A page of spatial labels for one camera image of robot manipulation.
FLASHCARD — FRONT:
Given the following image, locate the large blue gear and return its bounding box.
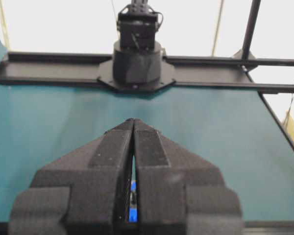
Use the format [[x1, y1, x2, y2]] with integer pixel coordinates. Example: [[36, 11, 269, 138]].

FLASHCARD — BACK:
[[128, 181, 138, 223]]

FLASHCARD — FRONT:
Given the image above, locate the black aluminium frame rail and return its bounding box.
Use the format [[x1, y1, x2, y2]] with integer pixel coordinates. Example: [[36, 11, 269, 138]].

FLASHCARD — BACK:
[[0, 52, 294, 94]]

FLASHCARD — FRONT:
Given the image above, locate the black vertical frame post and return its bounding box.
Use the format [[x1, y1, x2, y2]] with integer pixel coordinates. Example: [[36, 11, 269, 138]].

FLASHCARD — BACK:
[[242, 0, 261, 61]]

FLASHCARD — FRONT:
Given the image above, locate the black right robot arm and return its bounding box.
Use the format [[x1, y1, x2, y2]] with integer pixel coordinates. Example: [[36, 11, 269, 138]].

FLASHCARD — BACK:
[[113, 0, 244, 235]]

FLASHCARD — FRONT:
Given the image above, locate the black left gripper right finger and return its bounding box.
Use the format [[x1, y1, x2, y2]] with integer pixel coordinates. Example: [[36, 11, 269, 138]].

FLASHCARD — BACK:
[[133, 119, 243, 235]]

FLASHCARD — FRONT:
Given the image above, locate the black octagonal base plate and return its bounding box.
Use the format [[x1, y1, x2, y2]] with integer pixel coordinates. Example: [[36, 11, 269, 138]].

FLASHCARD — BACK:
[[98, 60, 176, 94]]

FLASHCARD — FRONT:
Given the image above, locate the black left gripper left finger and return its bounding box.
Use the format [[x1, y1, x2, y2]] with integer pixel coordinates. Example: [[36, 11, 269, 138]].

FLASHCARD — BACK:
[[9, 118, 134, 235]]

